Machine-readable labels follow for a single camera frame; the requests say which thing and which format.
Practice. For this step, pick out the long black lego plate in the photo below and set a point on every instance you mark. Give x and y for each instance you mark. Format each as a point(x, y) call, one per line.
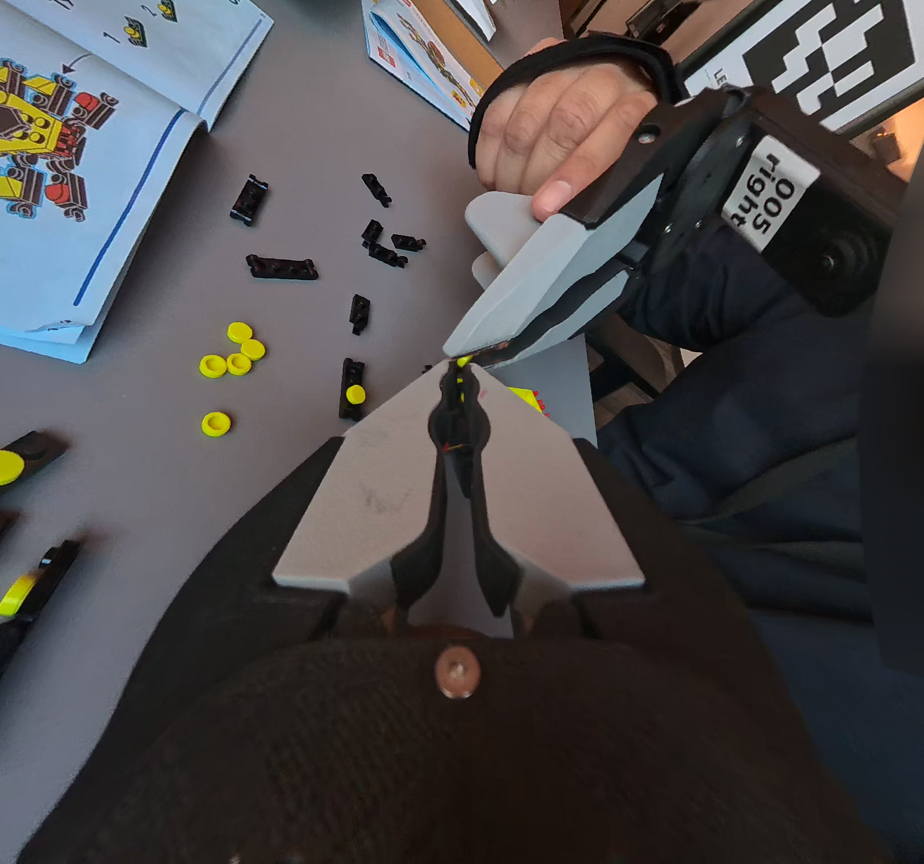
point(281, 267)

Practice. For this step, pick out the open lego instruction booklet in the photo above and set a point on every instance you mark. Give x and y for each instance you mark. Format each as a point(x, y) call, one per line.
point(144, 156)

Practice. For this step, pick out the closed Lego booklet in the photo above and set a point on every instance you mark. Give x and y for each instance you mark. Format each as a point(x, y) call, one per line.
point(411, 48)

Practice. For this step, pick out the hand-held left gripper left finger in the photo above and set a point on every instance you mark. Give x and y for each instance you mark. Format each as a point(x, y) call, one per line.
point(361, 496)

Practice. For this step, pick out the yellow black lego model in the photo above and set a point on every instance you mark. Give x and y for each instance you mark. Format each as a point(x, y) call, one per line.
point(525, 398)

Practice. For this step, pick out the large black white marker sign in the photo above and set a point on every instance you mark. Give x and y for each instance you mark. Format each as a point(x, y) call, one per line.
point(816, 34)

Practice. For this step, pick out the person's right hand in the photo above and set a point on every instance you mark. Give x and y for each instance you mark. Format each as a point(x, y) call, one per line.
point(570, 120)

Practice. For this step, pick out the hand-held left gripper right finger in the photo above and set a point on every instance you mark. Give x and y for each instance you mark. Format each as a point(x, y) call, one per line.
point(556, 503)

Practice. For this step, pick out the black lego plate yellow tile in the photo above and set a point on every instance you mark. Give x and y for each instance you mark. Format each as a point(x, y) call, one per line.
point(351, 373)
point(32, 449)
point(50, 568)

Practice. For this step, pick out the person's navy clothed torso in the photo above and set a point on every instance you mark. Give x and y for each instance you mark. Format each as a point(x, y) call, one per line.
point(758, 445)

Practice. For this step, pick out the small black lego piece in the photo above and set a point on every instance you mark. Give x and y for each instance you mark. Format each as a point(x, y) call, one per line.
point(386, 255)
point(372, 231)
point(359, 312)
point(375, 189)
point(408, 241)

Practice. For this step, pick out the person's right forearm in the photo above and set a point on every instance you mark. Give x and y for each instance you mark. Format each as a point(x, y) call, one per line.
point(722, 308)

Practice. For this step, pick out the black lego clip plate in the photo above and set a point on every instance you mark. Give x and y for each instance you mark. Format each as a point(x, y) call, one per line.
point(249, 198)

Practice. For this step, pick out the group of yellow round tiles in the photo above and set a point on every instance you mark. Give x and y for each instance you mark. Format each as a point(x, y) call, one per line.
point(238, 364)

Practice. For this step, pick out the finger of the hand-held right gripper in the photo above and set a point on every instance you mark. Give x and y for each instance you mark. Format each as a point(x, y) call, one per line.
point(548, 265)
point(577, 315)

